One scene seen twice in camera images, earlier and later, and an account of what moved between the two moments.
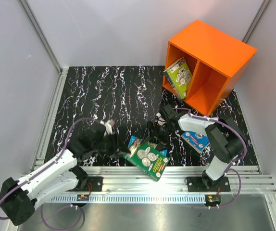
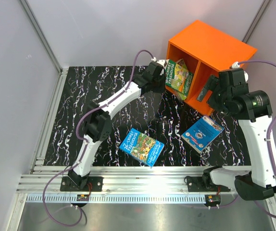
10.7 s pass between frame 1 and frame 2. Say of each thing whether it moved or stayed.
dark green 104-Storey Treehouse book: moved
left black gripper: moved
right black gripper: moved
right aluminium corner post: stayed
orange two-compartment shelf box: stayed
